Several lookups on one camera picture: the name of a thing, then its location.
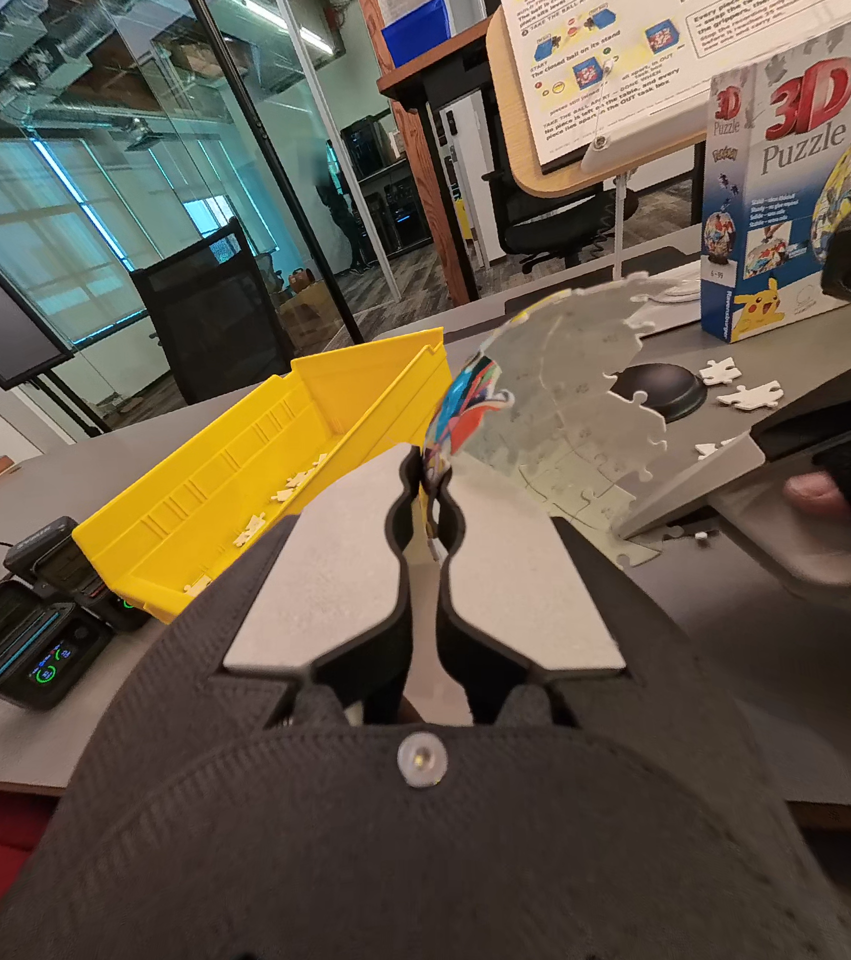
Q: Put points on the black device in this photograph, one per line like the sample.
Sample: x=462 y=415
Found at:
x=50 y=555

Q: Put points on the printed instruction sheet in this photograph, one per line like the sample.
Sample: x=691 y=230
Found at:
x=658 y=75

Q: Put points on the black shelf appliances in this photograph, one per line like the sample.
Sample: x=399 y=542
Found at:
x=365 y=142

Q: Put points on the blue storage bin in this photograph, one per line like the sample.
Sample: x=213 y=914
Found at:
x=414 y=34

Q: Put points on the blue puzzle box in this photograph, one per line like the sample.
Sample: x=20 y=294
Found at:
x=770 y=225

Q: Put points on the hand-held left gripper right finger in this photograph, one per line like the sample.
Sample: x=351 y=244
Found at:
x=523 y=600

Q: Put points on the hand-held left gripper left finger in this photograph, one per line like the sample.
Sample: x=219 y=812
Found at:
x=320 y=585

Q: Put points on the white jigsaw piece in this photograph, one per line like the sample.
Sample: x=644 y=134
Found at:
x=710 y=448
x=752 y=396
x=720 y=373

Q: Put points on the black charger case with display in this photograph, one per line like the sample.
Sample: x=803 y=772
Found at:
x=5 y=637

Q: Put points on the person's right hand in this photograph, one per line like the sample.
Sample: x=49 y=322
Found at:
x=812 y=495

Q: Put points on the black round ball stand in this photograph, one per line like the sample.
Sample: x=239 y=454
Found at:
x=669 y=394

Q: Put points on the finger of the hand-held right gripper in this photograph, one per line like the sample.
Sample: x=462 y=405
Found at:
x=703 y=487

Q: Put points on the partly built puzzle ball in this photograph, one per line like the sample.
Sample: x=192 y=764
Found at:
x=560 y=420

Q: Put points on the black office chair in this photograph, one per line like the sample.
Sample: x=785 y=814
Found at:
x=545 y=217

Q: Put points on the cardboard box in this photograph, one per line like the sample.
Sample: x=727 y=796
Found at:
x=313 y=322

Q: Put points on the pile of white puzzle pieces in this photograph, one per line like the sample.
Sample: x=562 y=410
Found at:
x=298 y=480

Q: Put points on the yellow plastic bin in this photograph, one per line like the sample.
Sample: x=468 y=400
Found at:
x=170 y=525

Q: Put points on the white desk stand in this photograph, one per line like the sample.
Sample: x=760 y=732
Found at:
x=602 y=154

